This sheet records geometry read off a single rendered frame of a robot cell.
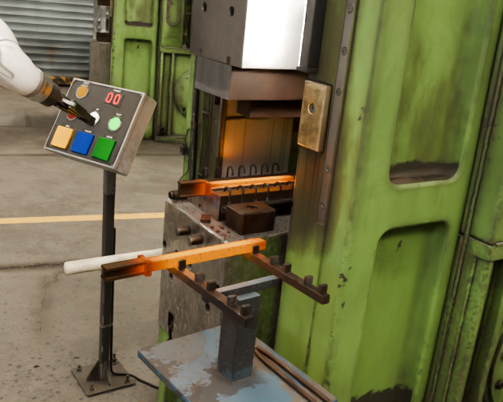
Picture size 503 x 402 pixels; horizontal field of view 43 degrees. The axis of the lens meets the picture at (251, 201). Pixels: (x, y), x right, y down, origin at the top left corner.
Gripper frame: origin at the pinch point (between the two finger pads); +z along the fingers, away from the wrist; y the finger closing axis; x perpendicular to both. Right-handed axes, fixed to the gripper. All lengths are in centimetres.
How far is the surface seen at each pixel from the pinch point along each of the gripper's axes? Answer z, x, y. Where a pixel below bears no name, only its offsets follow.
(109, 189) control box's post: 32.5, -16.3, -8.0
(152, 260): -32, -35, 67
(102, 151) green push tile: 12.5, -6.8, 0.2
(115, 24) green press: 283, 164, -300
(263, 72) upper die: -2, 25, 58
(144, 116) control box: 17.3, 9.7, 6.8
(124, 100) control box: 13.2, 12.5, -0.4
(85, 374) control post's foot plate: 71, -88, -16
